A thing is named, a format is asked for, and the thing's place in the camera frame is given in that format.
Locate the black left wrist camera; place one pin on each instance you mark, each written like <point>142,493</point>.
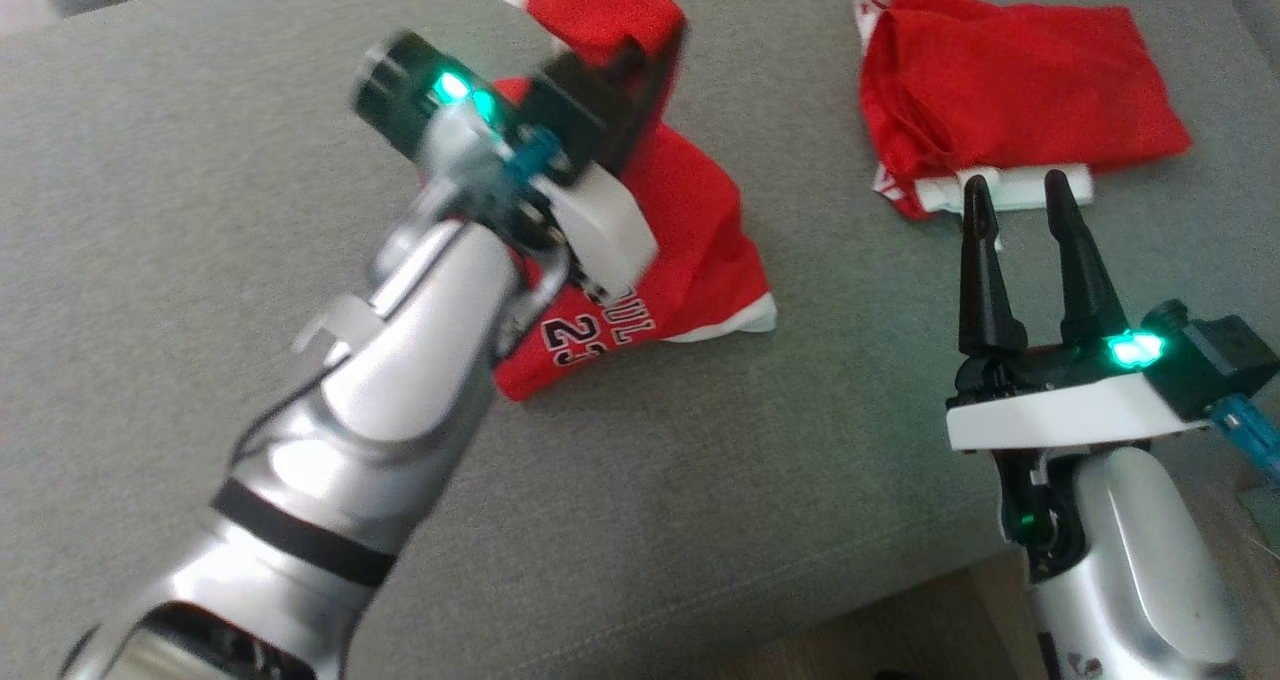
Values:
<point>395,90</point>

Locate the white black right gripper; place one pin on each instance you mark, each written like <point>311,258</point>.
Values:
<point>1060,415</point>

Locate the red Bulls jersey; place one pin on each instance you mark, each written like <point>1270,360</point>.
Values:
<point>700,220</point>

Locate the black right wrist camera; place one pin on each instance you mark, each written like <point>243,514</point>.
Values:
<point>1215,360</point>

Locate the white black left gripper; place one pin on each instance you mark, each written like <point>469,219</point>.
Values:
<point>600,230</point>

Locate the teal right camera connector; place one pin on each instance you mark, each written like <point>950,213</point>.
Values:
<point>1245,430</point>

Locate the teal left camera connector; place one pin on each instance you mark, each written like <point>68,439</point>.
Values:
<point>528,157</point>

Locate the teal camera connector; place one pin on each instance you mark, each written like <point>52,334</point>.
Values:
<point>1245,430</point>
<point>528,157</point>

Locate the large grey sofa seat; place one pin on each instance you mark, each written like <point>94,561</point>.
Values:
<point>200,210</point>

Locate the red and white shorts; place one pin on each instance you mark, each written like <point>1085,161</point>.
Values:
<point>1000,80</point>

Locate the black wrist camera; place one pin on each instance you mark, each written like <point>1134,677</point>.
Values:
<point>395,90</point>
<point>1215,360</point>

